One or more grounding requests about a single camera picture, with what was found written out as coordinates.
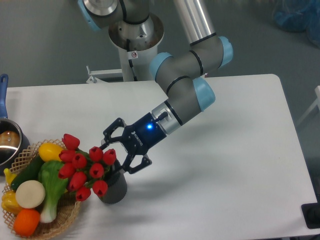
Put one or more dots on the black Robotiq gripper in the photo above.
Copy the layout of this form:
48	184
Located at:
143	136

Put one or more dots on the red tulip bouquet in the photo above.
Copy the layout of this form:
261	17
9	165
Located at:
85	170

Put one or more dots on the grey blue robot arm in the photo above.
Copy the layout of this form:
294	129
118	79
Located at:
180	78

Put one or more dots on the dark grey ribbed vase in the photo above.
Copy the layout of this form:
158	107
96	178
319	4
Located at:
117	185

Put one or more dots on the yellow squash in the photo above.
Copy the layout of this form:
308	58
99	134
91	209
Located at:
49	151

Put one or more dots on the green bok choy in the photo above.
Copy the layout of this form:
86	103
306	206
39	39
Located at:
54	187

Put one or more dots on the woven wicker basket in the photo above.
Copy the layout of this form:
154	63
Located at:
67	209

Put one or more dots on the dark green cucumber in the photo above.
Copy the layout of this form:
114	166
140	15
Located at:
30	172

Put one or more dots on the cream round bun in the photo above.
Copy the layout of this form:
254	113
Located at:
30	194

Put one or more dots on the yellow banana tip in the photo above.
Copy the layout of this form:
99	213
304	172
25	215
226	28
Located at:
9	176

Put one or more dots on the orange fruit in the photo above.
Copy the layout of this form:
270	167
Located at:
26	222

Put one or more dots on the yellow bell pepper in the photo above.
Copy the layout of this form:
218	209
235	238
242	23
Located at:
9	203

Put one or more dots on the black device at edge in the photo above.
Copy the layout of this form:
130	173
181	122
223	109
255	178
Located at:
311	214

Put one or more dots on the blue plastic bag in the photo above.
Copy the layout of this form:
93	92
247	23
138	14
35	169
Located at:
299	16

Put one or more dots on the blue handled saucepan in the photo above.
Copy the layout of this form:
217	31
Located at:
12	139

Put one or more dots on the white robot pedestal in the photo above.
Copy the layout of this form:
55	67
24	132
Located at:
137	46

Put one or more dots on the white frame at right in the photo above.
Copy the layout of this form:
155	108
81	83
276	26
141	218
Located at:
311	111

